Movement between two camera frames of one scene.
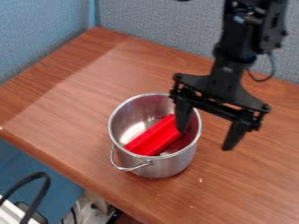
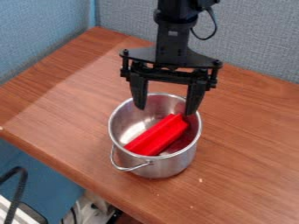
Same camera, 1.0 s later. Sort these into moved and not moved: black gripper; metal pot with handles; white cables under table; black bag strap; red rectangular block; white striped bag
Moved: black gripper; black bag strap
Not moved: red rectangular block; white striped bag; white cables under table; metal pot with handles
